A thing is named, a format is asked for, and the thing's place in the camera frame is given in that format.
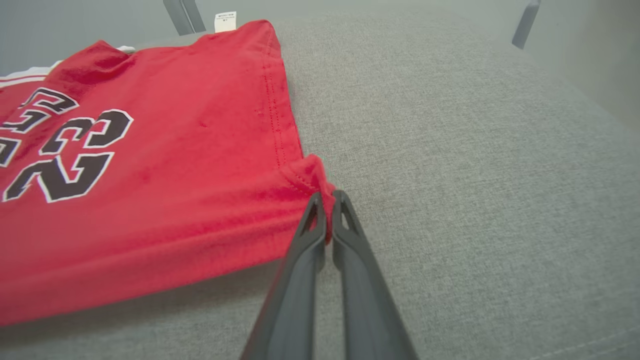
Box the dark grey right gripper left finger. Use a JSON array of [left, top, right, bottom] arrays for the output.
[[240, 192, 329, 360]]

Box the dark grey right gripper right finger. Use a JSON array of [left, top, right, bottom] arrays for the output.
[[331, 190, 418, 360]]

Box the red numbered basketball jersey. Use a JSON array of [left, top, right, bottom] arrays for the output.
[[0, 11, 337, 328]]

